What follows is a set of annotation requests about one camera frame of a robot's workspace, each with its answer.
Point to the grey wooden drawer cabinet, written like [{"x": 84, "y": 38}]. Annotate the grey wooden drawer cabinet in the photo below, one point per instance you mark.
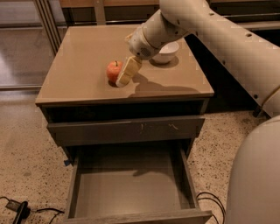
[{"x": 97, "y": 93}]

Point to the blue tape piece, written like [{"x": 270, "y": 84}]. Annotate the blue tape piece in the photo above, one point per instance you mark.
[{"x": 67, "y": 162}]

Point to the black power adapter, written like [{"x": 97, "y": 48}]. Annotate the black power adapter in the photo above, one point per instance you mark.
[{"x": 20, "y": 208}]

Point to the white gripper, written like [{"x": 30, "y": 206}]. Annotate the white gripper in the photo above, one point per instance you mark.
[{"x": 139, "y": 44}]

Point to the white ceramic bowl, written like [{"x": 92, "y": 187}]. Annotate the white ceramic bowl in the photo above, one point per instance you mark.
[{"x": 167, "y": 53}]

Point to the metal railing frame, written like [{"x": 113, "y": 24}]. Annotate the metal railing frame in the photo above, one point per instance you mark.
[{"x": 260, "y": 16}]

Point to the closed top drawer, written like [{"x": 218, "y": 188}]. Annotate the closed top drawer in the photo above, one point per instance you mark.
[{"x": 126, "y": 131}]

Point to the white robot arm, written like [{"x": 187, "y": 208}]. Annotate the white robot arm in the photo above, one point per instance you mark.
[{"x": 254, "y": 186}]

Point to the red apple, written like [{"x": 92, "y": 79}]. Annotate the red apple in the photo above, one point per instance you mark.
[{"x": 113, "y": 69}]

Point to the open middle drawer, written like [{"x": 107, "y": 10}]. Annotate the open middle drawer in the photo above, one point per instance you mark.
[{"x": 132, "y": 184}]

